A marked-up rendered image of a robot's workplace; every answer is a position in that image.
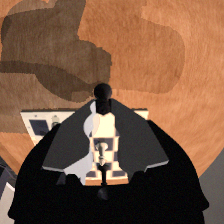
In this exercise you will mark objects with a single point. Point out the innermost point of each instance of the chessboard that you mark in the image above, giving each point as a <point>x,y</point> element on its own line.
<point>38,124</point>

